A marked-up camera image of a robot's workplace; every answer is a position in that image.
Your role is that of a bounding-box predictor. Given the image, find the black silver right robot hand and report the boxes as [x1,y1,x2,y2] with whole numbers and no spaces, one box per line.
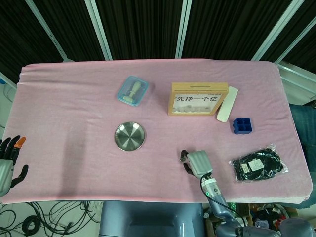
[180,149,214,179]

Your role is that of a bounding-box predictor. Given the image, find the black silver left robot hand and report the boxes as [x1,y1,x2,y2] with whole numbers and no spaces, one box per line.
[0,135,29,197]

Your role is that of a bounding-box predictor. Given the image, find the blue block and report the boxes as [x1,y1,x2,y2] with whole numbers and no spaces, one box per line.
[232,118,255,135]

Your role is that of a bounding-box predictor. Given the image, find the black item in plastic bag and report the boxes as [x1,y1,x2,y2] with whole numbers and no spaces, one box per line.
[229,144,289,184]

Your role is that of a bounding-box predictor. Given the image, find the white and pink case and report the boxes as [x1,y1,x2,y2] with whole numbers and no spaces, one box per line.
[216,86,239,122]

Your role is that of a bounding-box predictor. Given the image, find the round steel plate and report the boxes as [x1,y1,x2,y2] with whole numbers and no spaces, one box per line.
[114,121,147,152]

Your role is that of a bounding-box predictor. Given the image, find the blue grey robot torso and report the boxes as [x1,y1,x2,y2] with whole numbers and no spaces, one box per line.
[98,201,207,237]

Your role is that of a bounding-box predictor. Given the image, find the floor clutter pile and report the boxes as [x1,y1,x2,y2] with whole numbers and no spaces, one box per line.
[203,202,306,237]

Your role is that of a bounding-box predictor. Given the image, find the clear box with blue lid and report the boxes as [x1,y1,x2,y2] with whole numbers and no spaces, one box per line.
[116,75,150,107]

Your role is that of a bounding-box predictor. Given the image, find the wooden stamp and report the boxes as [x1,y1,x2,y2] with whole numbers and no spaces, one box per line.
[122,81,142,102]

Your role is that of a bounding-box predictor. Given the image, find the pink table cloth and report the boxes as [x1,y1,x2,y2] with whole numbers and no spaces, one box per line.
[0,58,314,205]

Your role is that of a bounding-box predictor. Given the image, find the blue denim cloth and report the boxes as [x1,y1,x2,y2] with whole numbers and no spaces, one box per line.
[288,100,316,171]

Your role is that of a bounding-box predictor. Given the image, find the black floor cables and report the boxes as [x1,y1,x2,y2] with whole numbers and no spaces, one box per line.
[0,201,102,235]

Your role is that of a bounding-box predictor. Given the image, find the wooden money box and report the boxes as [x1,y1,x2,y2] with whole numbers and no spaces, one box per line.
[168,82,229,116]

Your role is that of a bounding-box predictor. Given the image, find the white metal side frame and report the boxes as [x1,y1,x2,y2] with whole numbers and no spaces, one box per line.
[277,60,316,106]

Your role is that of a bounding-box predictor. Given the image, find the white frame post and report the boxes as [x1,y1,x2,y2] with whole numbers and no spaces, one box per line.
[83,0,113,61]
[251,0,301,61]
[24,0,75,62]
[175,0,193,59]

